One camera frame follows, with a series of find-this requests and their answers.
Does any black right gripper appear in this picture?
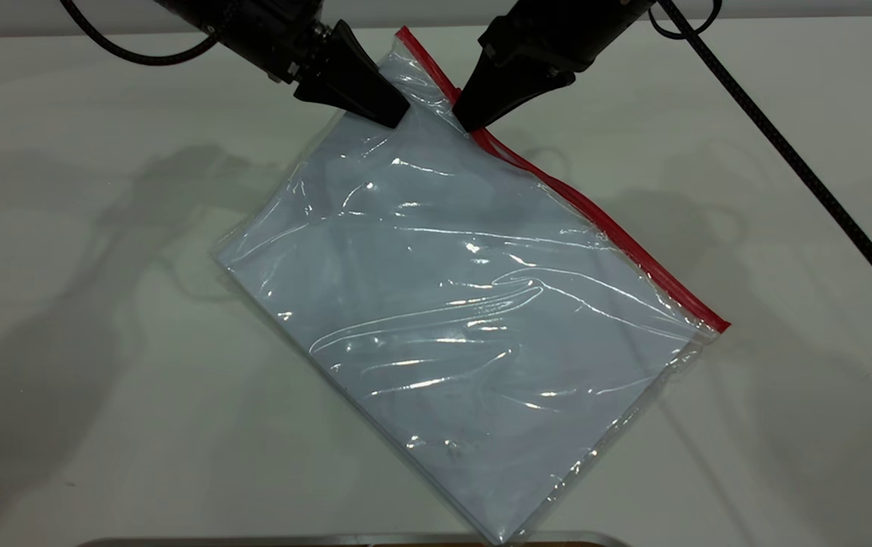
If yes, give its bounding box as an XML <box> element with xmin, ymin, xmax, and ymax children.
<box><xmin>452</xmin><ymin>0</ymin><xmax>659</xmax><ymax>134</ymax></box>

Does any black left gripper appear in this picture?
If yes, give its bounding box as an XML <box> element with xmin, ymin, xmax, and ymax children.
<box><xmin>153</xmin><ymin>0</ymin><xmax>412</xmax><ymax>129</ymax></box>

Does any clear zip bag red zipper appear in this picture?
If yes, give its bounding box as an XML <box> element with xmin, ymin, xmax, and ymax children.
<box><xmin>212</xmin><ymin>27</ymin><xmax>731</xmax><ymax>546</ymax></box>

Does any white paper stack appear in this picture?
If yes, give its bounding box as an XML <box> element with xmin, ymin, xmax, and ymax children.
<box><xmin>217</xmin><ymin>114</ymin><xmax>700</xmax><ymax>542</ymax></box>

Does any grey metal rim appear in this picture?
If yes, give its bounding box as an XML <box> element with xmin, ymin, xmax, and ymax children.
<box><xmin>75</xmin><ymin>530</ymin><xmax>631</xmax><ymax>547</ymax></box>

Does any black braided cable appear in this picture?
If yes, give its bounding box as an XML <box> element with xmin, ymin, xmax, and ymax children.
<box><xmin>647</xmin><ymin>0</ymin><xmax>872</xmax><ymax>326</ymax></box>
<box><xmin>58</xmin><ymin>0</ymin><xmax>218</xmax><ymax>67</ymax></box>

